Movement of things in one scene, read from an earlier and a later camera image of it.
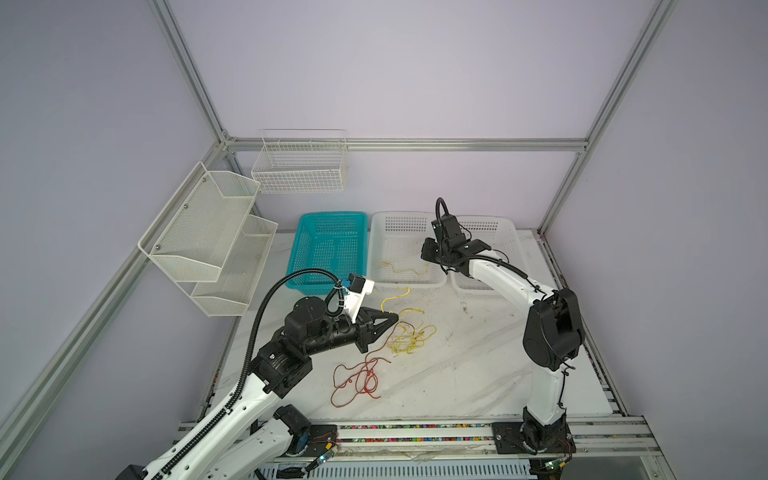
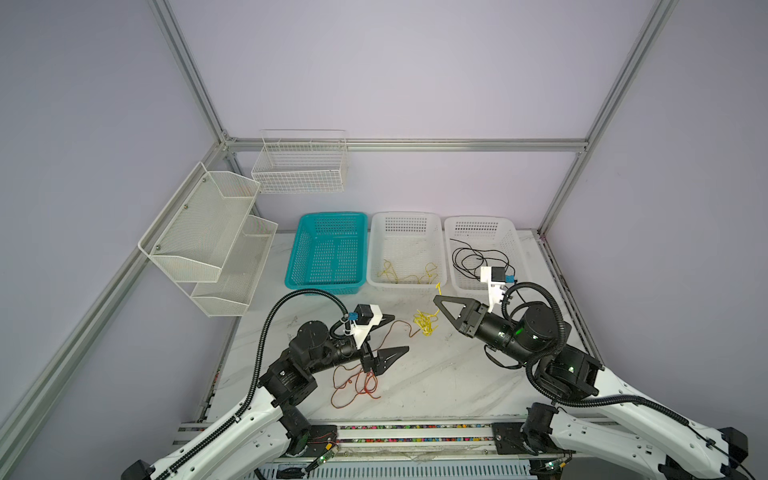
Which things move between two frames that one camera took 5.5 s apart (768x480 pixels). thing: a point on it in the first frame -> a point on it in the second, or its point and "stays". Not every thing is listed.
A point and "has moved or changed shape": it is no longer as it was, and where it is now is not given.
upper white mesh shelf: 197,232 stays
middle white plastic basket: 395,240 stays
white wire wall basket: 302,160 stays
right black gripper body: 432,252 -> 495,331
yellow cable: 412,335 has moved or changed shape
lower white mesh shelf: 231,294 stays
